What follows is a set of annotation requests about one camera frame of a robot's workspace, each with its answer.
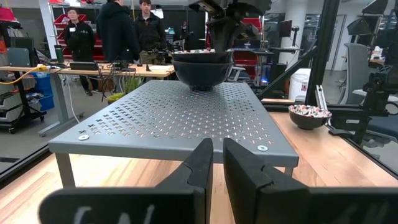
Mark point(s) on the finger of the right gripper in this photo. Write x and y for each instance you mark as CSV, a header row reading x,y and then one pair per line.
x,y
248,31
224,34

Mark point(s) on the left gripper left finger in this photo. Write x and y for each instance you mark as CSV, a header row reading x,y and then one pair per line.
x,y
124,208

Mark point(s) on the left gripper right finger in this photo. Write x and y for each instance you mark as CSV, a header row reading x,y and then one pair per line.
x,y
280,205

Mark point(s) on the black monitor on arm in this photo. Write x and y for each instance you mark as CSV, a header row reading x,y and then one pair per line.
x,y
285,28

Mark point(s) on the red storage crate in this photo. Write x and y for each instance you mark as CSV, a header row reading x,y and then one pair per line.
x,y
245,57

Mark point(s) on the white waste bin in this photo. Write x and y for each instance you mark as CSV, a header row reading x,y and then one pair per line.
x,y
299,84

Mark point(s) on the person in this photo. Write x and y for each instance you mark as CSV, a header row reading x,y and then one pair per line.
x,y
116,31
150,34
79,40

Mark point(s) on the wooden desk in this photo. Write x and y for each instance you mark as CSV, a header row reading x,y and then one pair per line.
x,y
149,72

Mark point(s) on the grey perforated metal shelf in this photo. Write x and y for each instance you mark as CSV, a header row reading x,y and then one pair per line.
x,y
171,118

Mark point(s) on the potted succulent plant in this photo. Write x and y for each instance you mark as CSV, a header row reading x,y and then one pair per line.
x,y
132,84

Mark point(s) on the grey office chair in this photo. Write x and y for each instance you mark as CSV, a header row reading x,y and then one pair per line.
x,y
356,68

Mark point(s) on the flat black box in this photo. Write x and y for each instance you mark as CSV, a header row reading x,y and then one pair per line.
x,y
84,66

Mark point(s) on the blue plastic bin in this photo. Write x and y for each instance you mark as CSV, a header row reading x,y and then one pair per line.
x,y
43,87

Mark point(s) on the black wheeled cart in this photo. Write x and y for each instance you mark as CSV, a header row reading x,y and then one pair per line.
x,y
23,99

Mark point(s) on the dark green tumbler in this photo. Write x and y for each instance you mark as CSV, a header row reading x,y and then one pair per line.
x,y
59,54

